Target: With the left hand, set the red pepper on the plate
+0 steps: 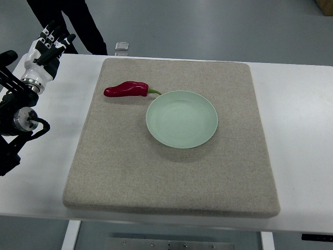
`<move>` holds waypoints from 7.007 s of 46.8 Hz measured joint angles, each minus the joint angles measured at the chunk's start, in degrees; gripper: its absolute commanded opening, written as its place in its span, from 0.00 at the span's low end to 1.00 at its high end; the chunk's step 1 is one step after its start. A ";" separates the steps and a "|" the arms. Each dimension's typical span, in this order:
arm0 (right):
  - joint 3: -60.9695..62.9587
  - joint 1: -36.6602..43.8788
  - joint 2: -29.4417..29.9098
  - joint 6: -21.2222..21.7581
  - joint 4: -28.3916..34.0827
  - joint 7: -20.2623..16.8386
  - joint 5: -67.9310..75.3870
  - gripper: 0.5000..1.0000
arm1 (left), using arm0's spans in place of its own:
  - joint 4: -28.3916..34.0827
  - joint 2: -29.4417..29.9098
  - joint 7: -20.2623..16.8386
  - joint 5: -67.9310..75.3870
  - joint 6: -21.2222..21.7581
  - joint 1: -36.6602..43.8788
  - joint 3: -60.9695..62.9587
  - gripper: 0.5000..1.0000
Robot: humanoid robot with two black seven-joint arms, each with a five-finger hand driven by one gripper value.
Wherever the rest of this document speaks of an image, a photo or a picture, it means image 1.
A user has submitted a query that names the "red pepper green stem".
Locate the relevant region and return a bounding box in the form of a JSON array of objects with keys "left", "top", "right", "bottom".
[{"left": 104, "top": 81, "right": 162, "bottom": 97}]

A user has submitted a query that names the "light green plate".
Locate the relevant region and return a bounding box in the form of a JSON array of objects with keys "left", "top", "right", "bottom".
[{"left": 146, "top": 91, "right": 219, "bottom": 149}]

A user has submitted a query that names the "black table control panel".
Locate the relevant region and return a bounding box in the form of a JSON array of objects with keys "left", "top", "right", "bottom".
[{"left": 301, "top": 234, "right": 333, "bottom": 242}]

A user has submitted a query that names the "grey metal base plate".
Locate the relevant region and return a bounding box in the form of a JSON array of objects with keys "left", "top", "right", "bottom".
[{"left": 104, "top": 237, "right": 235, "bottom": 250}]

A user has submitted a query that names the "white right table leg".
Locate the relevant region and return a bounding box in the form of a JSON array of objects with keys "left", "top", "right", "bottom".
[{"left": 260, "top": 232, "right": 275, "bottom": 250}]

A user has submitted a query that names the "white left table leg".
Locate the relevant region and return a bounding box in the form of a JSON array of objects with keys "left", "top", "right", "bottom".
[{"left": 61, "top": 220, "right": 81, "bottom": 250}]

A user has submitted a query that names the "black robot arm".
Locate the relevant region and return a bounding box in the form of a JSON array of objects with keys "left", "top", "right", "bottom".
[{"left": 1, "top": 50, "right": 50, "bottom": 176}]

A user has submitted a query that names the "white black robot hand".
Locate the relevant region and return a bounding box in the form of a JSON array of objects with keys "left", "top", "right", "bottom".
[{"left": 21, "top": 21, "right": 76, "bottom": 95}]

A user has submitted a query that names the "person in black trousers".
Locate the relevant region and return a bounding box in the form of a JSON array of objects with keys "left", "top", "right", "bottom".
[{"left": 27, "top": 1, "right": 108, "bottom": 55}]

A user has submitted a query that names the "brown cardboard box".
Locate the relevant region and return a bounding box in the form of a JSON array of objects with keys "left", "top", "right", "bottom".
[{"left": 316, "top": 0, "right": 333, "bottom": 16}]

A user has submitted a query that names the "white table leg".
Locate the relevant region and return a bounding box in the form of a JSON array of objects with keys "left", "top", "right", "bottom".
[
  {"left": 260, "top": 232, "right": 275, "bottom": 250},
  {"left": 61, "top": 220, "right": 81, "bottom": 250}
]

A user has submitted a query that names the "beige felt mat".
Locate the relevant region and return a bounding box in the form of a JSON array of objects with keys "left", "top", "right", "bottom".
[{"left": 63, "top": 58, "right": 280, "bottom": 218}]

